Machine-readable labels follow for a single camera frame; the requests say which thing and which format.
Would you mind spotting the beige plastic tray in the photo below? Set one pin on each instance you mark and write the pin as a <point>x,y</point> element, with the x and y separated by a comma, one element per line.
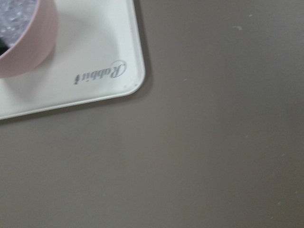
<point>98,56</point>

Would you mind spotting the pink bowl of ice cubes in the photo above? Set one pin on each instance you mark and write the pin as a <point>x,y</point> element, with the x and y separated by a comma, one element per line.
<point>35,44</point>

